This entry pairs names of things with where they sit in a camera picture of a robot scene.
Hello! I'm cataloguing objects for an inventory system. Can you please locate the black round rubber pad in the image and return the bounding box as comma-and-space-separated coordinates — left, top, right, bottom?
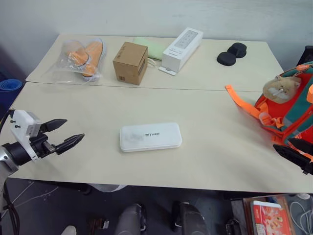
227, 42, 247, 59
216, 51, 237, 67

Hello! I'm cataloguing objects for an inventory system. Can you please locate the long white product box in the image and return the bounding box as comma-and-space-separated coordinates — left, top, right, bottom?
158, 27, 204, 77

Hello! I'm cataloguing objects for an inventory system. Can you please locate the white cable bundle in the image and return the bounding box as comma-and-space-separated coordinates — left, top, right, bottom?
289, 200, 313, 235

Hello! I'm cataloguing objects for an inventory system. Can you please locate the beige plush hamster toy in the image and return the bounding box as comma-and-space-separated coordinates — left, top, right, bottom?
262, 75, 302, 104

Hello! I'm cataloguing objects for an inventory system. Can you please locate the red packet box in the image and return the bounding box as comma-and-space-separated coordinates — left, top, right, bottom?
242, 194, 298, 235

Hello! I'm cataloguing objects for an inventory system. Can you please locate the light green bag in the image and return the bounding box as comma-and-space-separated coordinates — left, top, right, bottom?
133, 36, 174, 61

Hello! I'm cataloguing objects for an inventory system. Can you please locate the white case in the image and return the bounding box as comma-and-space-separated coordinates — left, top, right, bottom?
119, 122, 183, 153

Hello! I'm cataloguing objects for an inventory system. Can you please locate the orange canvas shoe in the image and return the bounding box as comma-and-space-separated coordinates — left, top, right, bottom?
81, 37, 108, 83
60, 40, 90, 72

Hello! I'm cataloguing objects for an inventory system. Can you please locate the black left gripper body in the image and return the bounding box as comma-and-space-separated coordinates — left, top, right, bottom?
29, 133, 59, 159

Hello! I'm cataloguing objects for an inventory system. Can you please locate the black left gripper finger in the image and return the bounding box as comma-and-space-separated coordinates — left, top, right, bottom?
40, 118, 68, 135
55, 133, 85, 155

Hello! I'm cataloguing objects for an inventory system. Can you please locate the blue rolled foam mat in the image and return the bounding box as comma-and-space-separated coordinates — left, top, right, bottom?
0, 79, 23, 114

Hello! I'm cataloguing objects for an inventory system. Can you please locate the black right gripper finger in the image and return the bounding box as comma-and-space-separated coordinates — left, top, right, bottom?
272, 144, 313, 176
289, 138, 313, 158

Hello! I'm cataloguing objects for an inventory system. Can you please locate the brown cardboard box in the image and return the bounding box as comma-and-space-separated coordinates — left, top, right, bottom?
112, 41, 149, 86

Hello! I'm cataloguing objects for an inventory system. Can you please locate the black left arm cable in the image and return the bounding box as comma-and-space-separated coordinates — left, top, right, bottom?
0, 109, 16, 130

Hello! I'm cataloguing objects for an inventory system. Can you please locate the clear plastic bag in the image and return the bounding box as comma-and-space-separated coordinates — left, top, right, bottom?
41, 38, 103, 86

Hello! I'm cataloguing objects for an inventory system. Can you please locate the orange and teal backpack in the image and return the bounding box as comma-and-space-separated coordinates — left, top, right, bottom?
224, 61, 313, 163

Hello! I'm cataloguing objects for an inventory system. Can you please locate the white shoe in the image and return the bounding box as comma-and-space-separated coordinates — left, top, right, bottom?
60, 225, 77, 235

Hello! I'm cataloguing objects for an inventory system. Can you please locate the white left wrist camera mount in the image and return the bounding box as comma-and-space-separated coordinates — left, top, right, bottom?
9, 109, 43, 162

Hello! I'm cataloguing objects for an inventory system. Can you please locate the red printed box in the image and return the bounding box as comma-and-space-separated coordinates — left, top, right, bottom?
252, 200, 297, 235

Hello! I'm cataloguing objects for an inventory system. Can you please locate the dark rounded robot leg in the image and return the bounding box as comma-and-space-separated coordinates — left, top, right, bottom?
172, 200, 209, 235
113, 202, 148, 235

